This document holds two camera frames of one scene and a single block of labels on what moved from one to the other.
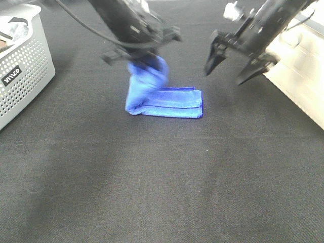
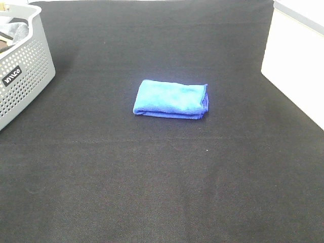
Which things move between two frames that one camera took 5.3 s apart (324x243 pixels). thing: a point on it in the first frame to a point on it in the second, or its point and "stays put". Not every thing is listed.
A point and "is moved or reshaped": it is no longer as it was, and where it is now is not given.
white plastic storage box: x=299 y=73 stays put
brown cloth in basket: x=3 y=43 stays put
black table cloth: x=76 y=167 stays put
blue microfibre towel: x=147 y=94 is moved or reshaped
